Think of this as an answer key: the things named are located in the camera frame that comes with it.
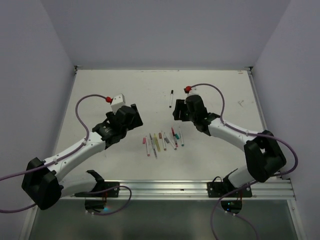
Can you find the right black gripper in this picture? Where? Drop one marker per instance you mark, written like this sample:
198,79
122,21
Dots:
180,105

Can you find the brown capped white pen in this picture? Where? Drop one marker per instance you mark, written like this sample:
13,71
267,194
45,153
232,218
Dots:
163,141

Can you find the grey capped white pen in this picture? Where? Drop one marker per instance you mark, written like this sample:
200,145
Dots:
172,143

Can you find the teal capped white pen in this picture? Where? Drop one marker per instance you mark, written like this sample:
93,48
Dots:
181,136

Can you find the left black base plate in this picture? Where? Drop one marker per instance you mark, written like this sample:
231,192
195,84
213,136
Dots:
110,190

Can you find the magenta pen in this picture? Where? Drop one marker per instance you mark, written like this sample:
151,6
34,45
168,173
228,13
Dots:
174,137

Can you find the black capped white pen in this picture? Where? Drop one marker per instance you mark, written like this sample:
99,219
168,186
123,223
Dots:
171,98

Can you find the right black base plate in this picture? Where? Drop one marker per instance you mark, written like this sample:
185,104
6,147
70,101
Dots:
216,190

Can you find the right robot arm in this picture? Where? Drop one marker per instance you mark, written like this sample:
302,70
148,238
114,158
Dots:
263,155

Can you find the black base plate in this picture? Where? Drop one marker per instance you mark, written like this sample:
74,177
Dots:
216,190
110,190

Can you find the yellow pen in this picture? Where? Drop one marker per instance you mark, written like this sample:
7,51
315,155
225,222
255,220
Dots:
156,142

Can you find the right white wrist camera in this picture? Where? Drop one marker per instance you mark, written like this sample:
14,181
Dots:
191,90

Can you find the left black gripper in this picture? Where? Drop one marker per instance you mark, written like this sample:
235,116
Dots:
135,122

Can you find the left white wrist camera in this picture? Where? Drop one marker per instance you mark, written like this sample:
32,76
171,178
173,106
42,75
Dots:
116,102

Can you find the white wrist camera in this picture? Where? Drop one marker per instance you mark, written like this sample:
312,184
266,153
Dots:
191,90
116,102

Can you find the dark purple pen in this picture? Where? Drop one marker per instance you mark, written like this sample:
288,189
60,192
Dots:
153,146

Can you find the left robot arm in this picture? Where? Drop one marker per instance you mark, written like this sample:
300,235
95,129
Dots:
46,181

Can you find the pink capped white pen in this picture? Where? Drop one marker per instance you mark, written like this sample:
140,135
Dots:
147,146

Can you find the aluminium mounting rail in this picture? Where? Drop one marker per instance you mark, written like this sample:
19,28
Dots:
200,190

